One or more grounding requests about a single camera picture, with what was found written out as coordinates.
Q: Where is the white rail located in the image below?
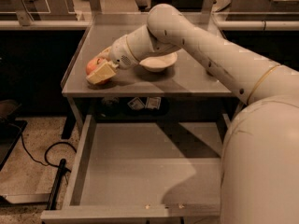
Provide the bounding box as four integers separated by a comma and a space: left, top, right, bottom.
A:
217, 21, 299, 31
0, 21, 91, 31

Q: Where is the dark round object on shelf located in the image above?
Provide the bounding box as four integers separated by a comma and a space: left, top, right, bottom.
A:
101, 97, 120, 117

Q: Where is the red apple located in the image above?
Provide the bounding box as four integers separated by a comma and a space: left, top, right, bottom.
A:
85, 57, 107, 85

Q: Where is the white ceramic bowl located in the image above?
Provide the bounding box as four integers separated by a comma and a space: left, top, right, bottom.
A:
139, 52, 178, 73

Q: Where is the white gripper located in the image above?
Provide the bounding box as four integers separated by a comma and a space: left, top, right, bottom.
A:
97, 35, 139, 80

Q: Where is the snack packet right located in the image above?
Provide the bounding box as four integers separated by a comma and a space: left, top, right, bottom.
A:
146, 97, 161, 109

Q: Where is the white rail right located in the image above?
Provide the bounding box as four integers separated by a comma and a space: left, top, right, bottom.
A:
217, 21, 299, 31

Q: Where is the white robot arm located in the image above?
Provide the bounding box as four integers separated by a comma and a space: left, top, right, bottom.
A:
85, 4, 299, 224

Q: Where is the black floor cable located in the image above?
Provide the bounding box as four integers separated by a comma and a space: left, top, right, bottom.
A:
8, 121, 78, 175

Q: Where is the dark chair base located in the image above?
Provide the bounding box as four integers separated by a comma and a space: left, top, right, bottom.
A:
0, 100, 27, 170

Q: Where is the snack packet left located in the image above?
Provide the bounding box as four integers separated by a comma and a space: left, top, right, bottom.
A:
127, 97, 145, 111

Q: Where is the black bar on floor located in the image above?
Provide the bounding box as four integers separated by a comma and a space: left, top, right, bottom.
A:
46, 159, 66, 210

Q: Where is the open grey top drawer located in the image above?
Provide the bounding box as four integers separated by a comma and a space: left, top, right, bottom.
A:
41, 116, 222, 224

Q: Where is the white rail left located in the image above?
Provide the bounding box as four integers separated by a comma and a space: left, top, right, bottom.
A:
0, 21, 91, 31

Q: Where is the grey counter cabinet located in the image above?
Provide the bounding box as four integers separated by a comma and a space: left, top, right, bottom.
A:
63, 14, 252, 129

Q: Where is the snack packet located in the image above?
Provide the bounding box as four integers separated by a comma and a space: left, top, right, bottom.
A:
127, 97, 145, 111
146, 97, 161, 109

